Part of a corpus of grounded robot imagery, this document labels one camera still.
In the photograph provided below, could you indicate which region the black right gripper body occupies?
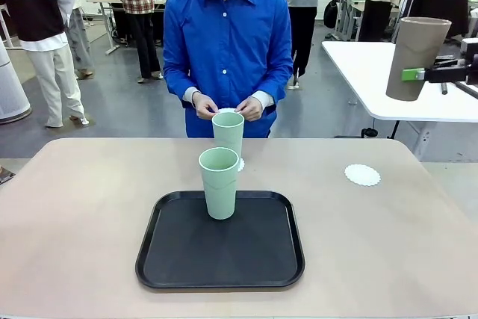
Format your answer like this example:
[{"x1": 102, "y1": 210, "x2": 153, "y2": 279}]
[{"x1": 464, "y1": 53, "x2": 478, "y2": 87}]

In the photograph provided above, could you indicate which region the brown tall cup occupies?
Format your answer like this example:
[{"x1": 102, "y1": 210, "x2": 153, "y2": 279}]
[{"x1": 385, "y1": 16, "x2": 453, "y2": 102}]

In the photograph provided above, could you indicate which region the light green tall cup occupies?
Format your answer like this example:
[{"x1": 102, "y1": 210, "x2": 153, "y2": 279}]
[
  {"x1": 197, "y1": 146, "x2": 240, "y2": 220},
  {"x1": 211, "y1": 111, "x2": 245, "y2": 163}
]

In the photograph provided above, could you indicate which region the person's right forearm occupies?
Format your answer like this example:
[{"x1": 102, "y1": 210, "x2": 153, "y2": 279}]
[{"x1": 164, "y1": 68, "x2": 201, "y2": 109}]

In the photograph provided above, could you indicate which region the person's left forearm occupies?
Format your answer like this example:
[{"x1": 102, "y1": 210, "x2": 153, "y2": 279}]
[{"x1": 255, "y1": 68, "x2": 294, "y2": 111}]

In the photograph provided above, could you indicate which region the person's left hand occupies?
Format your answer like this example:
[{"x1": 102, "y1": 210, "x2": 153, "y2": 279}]
[{"x1": 235, "y1": 96, "x2": 264, "y2": 122}]

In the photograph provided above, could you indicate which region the person's right hand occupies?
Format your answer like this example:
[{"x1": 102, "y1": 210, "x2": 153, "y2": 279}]
[{"x1": 193, "y1": 93, "x2": 221, "y2": 120}]

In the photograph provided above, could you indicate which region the black metal rod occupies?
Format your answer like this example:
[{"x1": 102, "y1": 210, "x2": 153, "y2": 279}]
[{"x1": 439, "y1": 80, "x2": 478, "y2": 99}]

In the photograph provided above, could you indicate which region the white folding table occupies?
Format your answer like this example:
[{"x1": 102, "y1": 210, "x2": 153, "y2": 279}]
[{"x1": 321, "y1": 40, "x2": 478, "y2": 140}]

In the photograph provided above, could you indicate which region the black hanging bag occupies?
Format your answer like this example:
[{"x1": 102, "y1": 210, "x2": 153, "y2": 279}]
[{"x1": 323, "y1": 0, "x2": 339, "y2": 29}]

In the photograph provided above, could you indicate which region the person in gray top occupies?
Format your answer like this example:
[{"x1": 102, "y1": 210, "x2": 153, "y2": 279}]
[{"x1": 282, "y1": 0, "x2": 341, "y2": 88}]

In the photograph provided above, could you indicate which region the person in blue shirt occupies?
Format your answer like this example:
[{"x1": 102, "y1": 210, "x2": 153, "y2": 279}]
[{"x1": 162, "y1": 0, "x2": 294, "y2": 139}]

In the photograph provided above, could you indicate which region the black plastic serving tray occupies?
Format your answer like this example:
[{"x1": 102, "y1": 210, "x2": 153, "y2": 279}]
[{"x1": 134, "y1": 190, "x2": 305, "y2": 290}]

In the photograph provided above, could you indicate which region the gray workshop desk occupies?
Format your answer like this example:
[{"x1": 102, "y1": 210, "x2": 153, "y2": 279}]
[{"x1": 86, "y1": 0, "x2": 167, "y2": 55}]

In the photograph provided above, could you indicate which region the person in gray trousers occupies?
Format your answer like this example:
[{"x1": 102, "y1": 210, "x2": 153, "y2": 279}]
[{"x1": 55, "y1": 0, "x2": 95, "y2": 80}]

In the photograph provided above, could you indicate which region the person in black shirt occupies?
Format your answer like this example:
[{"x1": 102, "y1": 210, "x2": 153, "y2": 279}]
[{"x1": 0, "y1": 0, "x2": 90, "y2": 128}]

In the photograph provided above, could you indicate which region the white cylindrical air purifier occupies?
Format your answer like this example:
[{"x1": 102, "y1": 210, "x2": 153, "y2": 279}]
[{"x1": 0, "y1": 40, "x2": 32, "y2": 125}]

